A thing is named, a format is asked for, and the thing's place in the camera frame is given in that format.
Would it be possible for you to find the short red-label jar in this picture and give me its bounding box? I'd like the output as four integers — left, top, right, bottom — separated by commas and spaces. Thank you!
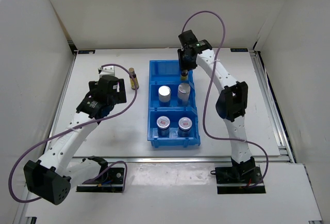
177, 117, 192, 137

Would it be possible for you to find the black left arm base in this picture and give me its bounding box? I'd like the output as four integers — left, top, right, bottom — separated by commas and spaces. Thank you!
76, 161, 128, 193

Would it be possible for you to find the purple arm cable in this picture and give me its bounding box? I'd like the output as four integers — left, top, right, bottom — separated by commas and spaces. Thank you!
181, 10, 269, 189
9, 63, 139, 204

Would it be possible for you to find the left aluminium frame rail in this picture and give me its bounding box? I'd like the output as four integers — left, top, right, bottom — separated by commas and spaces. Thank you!
13, 39, 77, 223

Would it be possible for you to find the blue plastic divided bin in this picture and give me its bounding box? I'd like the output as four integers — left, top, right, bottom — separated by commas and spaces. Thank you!
147, 60, 201, 148

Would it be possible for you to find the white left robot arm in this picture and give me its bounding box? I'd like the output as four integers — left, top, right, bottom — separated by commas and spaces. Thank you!
24, 75, 126, 205

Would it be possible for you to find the front aluminium frame rail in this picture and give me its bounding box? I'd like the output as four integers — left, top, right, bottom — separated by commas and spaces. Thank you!
103, 156, 233, 164

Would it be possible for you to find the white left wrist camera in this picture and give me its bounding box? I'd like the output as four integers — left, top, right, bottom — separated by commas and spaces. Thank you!
98, 66, 115, 78

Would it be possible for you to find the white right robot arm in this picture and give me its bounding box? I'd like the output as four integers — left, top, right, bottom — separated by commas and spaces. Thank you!
178, 30, 256, 183

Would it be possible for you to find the short silver-lid jar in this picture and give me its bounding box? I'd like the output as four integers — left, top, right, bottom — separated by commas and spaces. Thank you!
156, 116, 171, 137

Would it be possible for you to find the brown yellow-label bottle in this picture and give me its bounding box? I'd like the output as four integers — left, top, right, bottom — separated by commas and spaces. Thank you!
180, 70, 189, 81
128, 67, 139, 90

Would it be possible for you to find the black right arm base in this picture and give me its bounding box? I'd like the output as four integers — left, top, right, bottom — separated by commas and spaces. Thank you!
210, 166, 266, 195

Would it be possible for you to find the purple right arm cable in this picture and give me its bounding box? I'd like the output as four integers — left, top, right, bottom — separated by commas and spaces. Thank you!
181, 10, 269, 189

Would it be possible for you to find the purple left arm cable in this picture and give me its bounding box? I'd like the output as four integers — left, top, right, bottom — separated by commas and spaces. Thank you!
9, 63, 139, 204

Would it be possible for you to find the white blue tall jar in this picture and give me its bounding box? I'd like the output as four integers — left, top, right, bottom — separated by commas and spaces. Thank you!
177, 82, 191, 106
158, 85, 171, 107

